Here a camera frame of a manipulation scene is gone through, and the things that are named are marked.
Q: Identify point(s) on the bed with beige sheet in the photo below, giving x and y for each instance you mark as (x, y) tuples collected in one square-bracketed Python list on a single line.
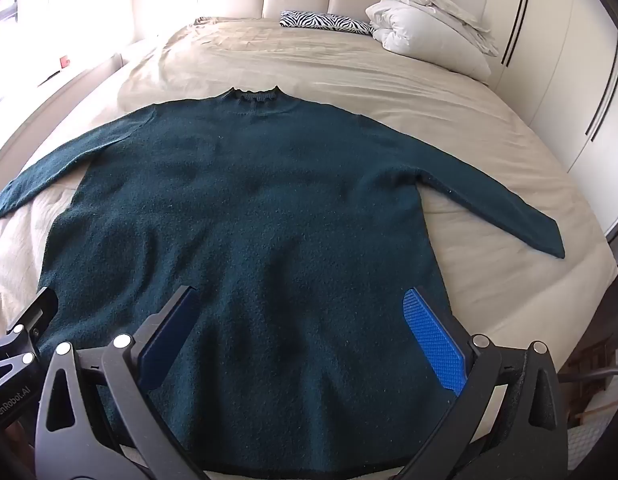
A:
[(339, 70)]

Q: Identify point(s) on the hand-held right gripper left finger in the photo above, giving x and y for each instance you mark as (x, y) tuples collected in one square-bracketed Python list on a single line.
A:
[(169, 335)]

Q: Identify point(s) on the white wardrobe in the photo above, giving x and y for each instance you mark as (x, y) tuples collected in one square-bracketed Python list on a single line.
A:
[(564, 60)]

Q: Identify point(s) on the grey chair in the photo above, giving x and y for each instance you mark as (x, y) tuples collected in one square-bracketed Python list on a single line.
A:
[(604, 375)]

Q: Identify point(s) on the dark green knitted sweater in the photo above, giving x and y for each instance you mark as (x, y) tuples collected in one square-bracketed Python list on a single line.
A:
[(264, 210)]

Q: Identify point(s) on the white window ledge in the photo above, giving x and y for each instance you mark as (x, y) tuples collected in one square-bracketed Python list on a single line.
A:
[(49, 105)]

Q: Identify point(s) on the zebra print pillow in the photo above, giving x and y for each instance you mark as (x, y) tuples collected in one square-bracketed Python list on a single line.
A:
[(324, 22)]

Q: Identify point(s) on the window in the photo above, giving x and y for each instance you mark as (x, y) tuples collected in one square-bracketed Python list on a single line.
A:
[(49, 20)]

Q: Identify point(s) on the cream folded sheet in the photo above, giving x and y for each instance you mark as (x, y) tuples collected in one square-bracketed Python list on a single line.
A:
[(449, 7)]

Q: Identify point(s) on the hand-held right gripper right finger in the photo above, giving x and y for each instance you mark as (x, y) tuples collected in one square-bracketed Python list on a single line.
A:
[(434, 345)]

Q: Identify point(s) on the white folded duvet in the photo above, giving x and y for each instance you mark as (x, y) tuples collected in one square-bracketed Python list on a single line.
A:
[(424, 35)]

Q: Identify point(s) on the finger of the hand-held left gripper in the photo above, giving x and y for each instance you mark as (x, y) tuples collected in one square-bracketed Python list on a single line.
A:
[(39, 310)]

